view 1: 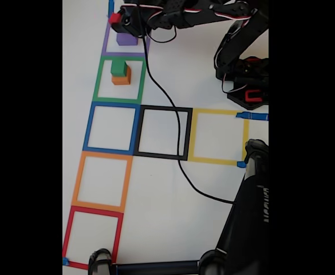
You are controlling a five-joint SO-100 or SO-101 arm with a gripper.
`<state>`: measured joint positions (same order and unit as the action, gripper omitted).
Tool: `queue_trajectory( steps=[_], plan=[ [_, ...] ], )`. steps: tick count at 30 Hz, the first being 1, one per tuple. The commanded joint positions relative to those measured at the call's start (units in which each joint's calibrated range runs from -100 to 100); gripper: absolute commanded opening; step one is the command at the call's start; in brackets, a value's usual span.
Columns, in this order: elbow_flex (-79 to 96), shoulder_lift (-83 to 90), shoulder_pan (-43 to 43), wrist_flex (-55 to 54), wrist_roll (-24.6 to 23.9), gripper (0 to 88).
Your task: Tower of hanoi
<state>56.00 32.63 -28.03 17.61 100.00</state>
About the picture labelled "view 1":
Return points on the small red cube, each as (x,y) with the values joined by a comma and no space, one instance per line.
(115,18)

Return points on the large purple cube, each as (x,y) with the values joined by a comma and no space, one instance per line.
(126,40)

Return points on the green cube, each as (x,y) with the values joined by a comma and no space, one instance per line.
(118,68)

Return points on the orange cube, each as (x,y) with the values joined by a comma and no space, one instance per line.
(122,80)

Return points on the blue tape strip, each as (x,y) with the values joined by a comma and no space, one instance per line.
(65,261)
(256,116)
(110,7)
(241,164)

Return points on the red table clamp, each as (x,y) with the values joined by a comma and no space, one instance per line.
(253,97)

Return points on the purple square frame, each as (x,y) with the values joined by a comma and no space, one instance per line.
(104,46)

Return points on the green square frame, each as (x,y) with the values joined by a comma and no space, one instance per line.
(96,83)

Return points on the blue square frame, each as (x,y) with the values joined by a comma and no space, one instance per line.
(107,150)

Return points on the black square frame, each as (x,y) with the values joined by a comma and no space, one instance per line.
(150,154)

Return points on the yellow square frame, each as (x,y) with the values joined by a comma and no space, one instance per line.
(213,161)

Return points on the orange square frame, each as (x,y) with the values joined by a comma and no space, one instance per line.
(77,183)

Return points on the red square frame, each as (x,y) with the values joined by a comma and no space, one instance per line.
(67,235)

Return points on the black camera tripod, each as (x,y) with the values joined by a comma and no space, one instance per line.
(241,229)

